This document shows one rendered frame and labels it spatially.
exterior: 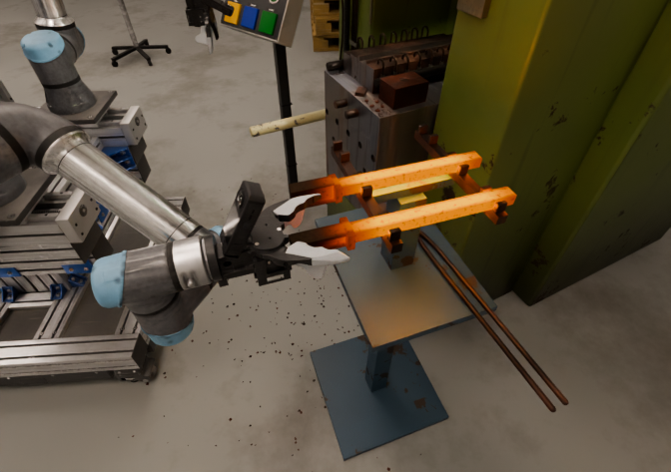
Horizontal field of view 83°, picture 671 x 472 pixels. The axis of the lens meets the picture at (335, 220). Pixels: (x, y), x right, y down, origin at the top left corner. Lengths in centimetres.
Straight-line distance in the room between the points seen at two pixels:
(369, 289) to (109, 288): 53
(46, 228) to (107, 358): 53
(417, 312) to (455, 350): 86
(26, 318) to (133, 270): 130
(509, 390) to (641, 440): 44
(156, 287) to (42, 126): 36
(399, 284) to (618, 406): 116
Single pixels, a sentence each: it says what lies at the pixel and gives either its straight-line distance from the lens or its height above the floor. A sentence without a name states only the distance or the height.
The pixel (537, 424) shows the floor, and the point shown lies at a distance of 170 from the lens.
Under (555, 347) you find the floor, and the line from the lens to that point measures 188.
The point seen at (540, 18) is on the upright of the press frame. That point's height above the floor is 122.
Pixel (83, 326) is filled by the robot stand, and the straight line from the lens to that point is 172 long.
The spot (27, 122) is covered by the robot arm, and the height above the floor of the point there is 115.
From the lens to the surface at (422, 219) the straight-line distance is 67.
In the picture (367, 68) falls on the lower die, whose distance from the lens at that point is 128.
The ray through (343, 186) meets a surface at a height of 102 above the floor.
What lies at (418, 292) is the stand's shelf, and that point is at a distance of 90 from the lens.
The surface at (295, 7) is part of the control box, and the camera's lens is 162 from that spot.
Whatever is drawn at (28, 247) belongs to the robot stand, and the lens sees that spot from 136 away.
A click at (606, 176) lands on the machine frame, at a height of 73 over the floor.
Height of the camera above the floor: 146
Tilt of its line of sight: 44 degrees down
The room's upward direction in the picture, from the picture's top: straight up
